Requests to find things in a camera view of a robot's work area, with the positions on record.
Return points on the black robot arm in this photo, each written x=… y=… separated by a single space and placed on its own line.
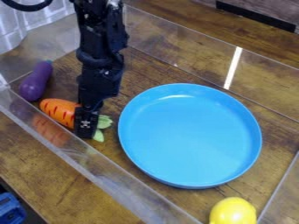
x=103 y=38

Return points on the purple toy eggplant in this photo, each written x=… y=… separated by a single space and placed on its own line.
x=32 y=86

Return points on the yellow toy lemon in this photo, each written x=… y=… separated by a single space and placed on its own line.
x=232 y=211

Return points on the clear acrylic tray wall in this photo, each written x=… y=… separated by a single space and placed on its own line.
x=83 y=182

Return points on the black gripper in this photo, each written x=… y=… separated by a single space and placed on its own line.
x=99 y=83

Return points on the blue round plate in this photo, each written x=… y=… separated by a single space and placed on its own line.
x=189 y=135

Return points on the blue object at corner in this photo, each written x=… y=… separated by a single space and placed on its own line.
x=12 y=213

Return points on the orange toy carrot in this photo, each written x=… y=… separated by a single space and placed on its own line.
x=60 y=110

